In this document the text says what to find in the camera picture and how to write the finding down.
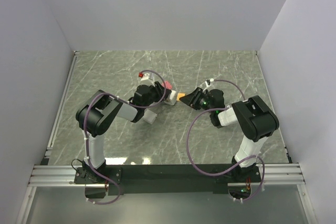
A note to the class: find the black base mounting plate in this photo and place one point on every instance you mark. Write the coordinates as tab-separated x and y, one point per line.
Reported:
183	178

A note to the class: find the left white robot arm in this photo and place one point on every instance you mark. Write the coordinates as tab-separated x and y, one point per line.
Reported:
96	116

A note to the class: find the pink plug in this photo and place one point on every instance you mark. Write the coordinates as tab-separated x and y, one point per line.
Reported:
166	85

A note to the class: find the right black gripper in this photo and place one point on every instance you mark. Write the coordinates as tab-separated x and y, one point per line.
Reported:
192	98

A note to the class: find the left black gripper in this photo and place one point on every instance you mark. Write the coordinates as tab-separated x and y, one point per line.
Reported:
158	88

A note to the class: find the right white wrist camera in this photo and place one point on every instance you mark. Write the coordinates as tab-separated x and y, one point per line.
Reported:
207	85

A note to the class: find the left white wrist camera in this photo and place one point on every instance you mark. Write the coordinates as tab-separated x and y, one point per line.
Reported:
147	78

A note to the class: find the aluminium rail frame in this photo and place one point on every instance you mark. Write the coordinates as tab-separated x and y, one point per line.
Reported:
276	176

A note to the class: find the grey cube adapter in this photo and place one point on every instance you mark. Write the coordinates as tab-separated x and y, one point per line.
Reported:
149	116

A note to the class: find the orange plug adapter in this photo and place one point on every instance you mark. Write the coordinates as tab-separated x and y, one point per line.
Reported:
180	95

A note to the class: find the white socket cube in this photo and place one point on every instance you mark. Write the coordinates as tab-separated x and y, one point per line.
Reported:
172	98

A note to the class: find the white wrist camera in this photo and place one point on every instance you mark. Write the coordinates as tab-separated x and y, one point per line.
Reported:
147	78
207	85

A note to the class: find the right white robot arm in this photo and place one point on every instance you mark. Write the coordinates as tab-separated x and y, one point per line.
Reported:
255	118

